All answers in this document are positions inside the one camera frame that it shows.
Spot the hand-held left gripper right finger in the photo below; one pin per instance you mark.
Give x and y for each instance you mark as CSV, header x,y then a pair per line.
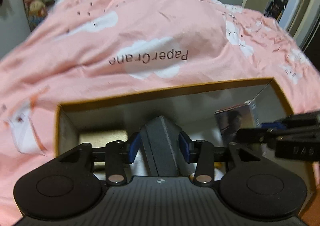
x,y
185,147

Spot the gold box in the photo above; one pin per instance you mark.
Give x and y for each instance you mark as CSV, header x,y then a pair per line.
x,y
102,135

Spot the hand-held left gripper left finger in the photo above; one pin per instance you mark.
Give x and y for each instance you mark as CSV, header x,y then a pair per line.
x,y
132,149

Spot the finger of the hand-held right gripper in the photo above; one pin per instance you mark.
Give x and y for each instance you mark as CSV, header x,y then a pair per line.
x,y
252,135
272,124

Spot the yellow cardboard box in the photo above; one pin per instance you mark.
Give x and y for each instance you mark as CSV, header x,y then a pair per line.
x,y
200,106

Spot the grey box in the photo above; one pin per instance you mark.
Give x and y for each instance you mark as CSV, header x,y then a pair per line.
x,y
162,146

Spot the pink printed blanket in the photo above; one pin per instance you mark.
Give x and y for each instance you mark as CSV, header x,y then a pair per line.
x,y
125,28

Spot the illustrated card box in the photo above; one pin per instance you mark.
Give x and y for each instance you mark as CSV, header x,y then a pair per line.
x,y
235,118

